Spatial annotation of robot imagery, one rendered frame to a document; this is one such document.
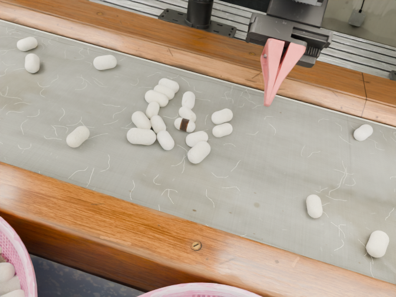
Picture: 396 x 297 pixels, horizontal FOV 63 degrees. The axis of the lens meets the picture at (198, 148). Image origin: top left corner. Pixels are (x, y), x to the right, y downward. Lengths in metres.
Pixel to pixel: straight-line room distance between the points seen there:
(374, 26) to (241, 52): 2.03
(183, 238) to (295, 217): 0.15
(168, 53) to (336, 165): 0.34
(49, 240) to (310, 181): 0.33
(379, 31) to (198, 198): 2.33
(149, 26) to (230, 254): 0.47
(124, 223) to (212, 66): 0.34
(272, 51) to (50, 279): 0.37
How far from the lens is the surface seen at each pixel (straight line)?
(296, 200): 0.44
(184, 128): 0.46
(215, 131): 0.46
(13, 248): 0.36
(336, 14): 2.55
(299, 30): 0.44
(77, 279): 0.42
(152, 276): 0.36
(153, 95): 0.50
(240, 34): 0.91
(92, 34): 0.65
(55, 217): 0.36
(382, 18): 2.59
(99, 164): 0.43
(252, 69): 0.59
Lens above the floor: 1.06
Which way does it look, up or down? 46 degrees down
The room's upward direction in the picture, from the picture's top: 12 degrees clockwise
